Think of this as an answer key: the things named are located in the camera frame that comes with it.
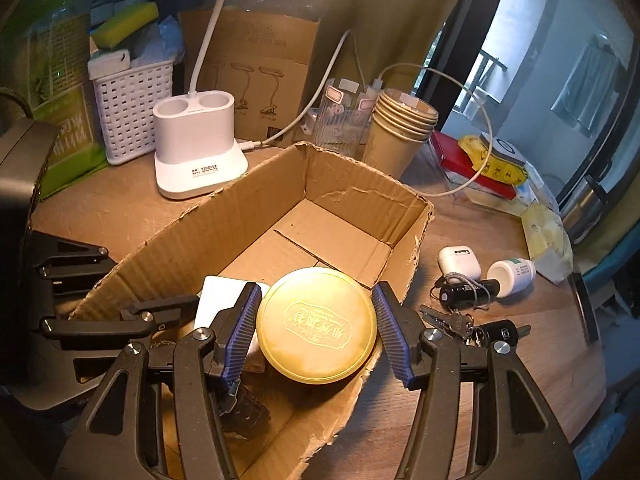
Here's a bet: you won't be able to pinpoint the white lamp power cable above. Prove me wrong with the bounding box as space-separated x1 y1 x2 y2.
239 30 383 150

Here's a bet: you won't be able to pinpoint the white earbuds case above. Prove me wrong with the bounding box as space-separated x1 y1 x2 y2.
438 246 482 281

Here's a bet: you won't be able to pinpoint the red book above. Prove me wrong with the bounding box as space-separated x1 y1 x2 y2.
430 130 516 201

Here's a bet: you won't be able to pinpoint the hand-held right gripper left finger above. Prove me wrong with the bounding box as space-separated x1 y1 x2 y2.
55 281 263 480

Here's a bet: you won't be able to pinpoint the yellow curtain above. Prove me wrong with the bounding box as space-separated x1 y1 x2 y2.
320 0 481 106

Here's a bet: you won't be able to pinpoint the clear glass with stickers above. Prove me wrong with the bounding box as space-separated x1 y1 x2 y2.
312 80 376 153

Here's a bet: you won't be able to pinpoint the yellow green sponge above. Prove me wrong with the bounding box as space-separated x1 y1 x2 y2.
90 1 160 51

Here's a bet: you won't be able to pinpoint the yellow toy tank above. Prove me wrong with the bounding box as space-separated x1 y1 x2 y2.
459 135 528 184

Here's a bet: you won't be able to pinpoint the blue printed blanket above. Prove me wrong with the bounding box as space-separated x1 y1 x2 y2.
575 410 626 461

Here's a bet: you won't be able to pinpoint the white pill bottle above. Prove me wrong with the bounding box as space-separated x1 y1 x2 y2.
486 257 537 300

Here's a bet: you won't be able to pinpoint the brown lamp packaging box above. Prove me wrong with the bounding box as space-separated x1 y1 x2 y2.
177 7 321 148

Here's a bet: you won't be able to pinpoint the brown leather wristwatch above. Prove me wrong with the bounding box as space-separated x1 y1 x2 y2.
217 382 272 442

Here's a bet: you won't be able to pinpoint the small white box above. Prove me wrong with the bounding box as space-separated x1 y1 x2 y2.
89 50 132 81

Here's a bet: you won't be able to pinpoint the brown cardboard box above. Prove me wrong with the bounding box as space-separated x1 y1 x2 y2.
70 142 435 480

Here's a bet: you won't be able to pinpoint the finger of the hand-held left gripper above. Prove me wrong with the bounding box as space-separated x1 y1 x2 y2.
31 232 113 301
40 296 201 386

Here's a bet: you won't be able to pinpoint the white oval device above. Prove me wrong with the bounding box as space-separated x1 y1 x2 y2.
482 132 526 166

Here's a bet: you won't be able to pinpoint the white desk lamp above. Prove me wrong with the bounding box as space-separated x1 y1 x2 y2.
152 0 249 201

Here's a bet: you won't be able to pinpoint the silver keys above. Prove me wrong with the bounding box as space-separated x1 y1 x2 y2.
419 305 473 337

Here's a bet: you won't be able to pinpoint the white wet wipes pack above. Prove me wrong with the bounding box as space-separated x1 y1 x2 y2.
515 175 561 211

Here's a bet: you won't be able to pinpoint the steel tumbler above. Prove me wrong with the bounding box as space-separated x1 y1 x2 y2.
560 175 608 243

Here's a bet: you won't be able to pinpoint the white charger plug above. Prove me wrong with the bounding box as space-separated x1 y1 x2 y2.
194 275 261 336

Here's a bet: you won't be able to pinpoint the green plastic bag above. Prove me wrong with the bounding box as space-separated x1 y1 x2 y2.
0 0 108 201

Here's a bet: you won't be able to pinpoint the hanging pale green garment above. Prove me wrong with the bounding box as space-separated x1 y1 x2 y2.
550 35 621 136

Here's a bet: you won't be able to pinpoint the black smartphone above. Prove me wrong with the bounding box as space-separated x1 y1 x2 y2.
570 272 601 346

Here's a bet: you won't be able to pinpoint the black car key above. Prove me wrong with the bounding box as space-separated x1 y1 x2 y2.
470 319 532 348

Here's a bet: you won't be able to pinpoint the white woven plastic basket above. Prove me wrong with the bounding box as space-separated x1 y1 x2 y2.
87 57 176 166

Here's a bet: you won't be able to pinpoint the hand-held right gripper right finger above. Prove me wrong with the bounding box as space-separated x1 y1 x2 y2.
371 281 583 480

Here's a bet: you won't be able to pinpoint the stack of paper cups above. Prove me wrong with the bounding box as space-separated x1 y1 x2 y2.
362 89 440 178

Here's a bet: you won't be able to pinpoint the black cylindrical flashlight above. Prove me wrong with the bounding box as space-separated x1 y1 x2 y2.
432 280 501 307

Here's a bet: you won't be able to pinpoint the yellowish tissue pack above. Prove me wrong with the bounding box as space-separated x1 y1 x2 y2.
520 202 573 283

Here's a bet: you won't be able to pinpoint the blue plastic bag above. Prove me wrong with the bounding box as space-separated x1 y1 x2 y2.
132 15 187 67

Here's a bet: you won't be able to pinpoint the white looped charging cable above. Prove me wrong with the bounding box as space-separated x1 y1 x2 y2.
375 64 494 197

